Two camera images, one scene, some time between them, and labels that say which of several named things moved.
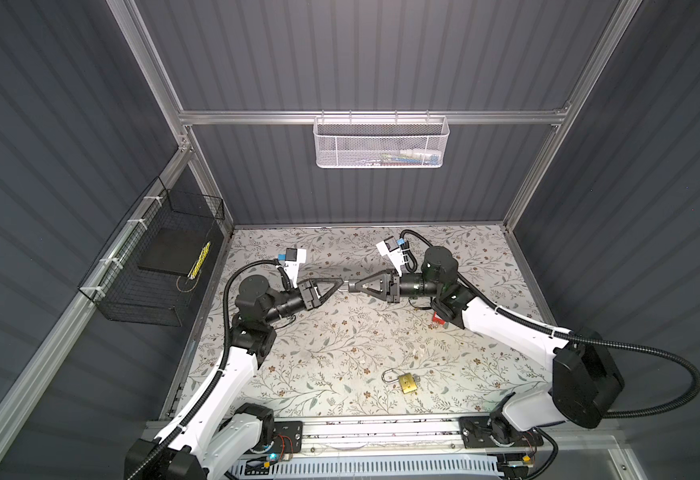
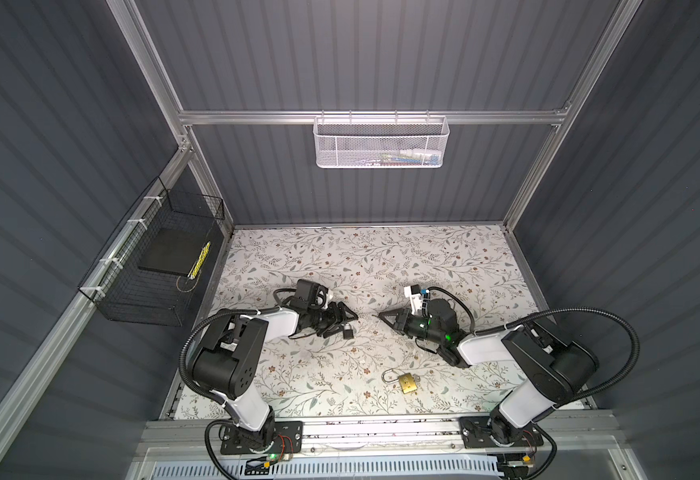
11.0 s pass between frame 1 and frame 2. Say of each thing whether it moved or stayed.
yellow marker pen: stayed
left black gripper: moved
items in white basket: stayed
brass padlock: stayed
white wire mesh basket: stayed
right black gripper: moved
